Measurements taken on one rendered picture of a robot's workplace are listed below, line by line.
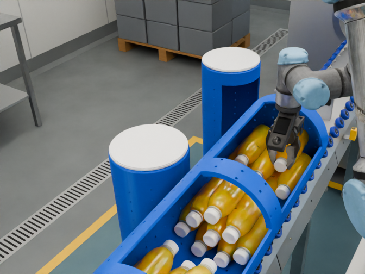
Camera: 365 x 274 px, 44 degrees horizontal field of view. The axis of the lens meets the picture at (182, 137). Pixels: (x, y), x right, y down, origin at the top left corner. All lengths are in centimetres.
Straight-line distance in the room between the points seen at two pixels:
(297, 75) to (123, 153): 68
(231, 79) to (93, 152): 162
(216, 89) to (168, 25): 252
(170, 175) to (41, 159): 208
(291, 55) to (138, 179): 64
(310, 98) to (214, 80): 107
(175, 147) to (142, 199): 21
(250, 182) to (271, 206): 8
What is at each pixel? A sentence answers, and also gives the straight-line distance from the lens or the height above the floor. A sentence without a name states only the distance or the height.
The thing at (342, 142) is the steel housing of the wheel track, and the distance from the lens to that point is 193.
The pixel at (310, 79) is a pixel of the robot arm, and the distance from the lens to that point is 113.
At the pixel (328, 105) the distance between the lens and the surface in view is 193.
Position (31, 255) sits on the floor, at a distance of 278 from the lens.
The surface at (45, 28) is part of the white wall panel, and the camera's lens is 493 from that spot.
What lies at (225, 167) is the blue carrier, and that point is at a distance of 114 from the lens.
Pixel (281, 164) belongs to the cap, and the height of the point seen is 111.
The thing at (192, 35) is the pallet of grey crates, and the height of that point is 34.
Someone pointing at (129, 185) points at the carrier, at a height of 96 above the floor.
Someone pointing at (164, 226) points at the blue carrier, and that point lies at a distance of 125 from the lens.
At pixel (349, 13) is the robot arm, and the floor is 167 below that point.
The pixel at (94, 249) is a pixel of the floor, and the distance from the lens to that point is 270.
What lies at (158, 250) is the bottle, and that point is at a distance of 108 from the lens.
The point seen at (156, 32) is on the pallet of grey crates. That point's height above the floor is 29.
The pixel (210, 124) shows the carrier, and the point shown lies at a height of 72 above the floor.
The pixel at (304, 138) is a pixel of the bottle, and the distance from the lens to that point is 149.
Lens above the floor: 192
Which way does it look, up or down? 33 degrees down
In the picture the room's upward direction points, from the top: 3 degrees counter-clockwise
